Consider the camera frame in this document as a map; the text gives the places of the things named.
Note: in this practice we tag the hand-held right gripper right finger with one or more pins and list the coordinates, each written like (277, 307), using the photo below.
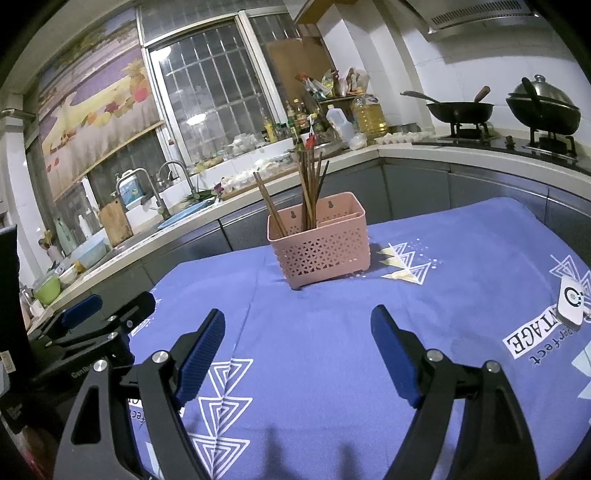
(392, 355)

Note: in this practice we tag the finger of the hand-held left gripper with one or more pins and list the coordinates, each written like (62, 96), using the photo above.
(83, 310)
(134, 314)

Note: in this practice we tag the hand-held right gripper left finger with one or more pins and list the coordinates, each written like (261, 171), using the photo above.
(203, 355)

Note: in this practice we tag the pink perforated plastic basket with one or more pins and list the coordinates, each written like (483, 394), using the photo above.
(318, 258)

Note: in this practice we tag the bundle of wooden chopsticks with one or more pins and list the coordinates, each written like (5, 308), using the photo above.
(307, 194)

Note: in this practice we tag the green plastic bowl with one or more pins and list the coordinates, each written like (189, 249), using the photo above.
(46, 290)

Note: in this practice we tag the blue printed tablecloth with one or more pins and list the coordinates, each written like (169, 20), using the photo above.
(314, 332)

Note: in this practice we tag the wooden cutting board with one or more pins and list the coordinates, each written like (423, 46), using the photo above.
(115, 224)

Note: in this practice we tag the blue basin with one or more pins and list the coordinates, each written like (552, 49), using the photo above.
(184, 217)

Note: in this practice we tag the white box with blue label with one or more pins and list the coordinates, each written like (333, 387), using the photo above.
(130, 191)

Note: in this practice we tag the square steel faucet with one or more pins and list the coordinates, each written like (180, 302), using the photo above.
(154, 189)

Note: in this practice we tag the curved steel faucet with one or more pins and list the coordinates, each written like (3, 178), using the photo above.
(184, 168)

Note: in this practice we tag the grey kitchen counter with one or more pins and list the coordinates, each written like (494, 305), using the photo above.
(415, 184)

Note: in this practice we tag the white device with round dial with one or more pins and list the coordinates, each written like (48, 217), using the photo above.
(570, 302)

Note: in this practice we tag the white egg tray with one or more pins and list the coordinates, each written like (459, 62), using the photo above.
(401, 137)

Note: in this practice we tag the white plastic jug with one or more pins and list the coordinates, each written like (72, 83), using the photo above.
(341, 127)

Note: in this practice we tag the black gas stove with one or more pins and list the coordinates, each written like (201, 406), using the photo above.
(498, 143)

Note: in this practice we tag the large cooking oil bottle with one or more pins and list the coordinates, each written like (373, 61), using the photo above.
(369, 117)

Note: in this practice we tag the window with metal grille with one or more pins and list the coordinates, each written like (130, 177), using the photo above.
(207, 83)

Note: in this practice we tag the row of condiment bottles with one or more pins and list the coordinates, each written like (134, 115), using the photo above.
(295, 120)

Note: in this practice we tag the pile of food packets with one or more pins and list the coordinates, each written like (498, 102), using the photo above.
(341, 85)

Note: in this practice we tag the black wok with steel lid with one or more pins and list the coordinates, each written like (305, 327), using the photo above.
(545, 115)

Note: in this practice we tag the brown wooden panel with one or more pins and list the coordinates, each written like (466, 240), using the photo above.
(295, 64)

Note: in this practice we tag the steel range hood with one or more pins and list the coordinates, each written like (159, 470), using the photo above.
(471, 18)

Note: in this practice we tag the fruit print wall poster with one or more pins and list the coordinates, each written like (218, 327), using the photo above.
(92, 106)

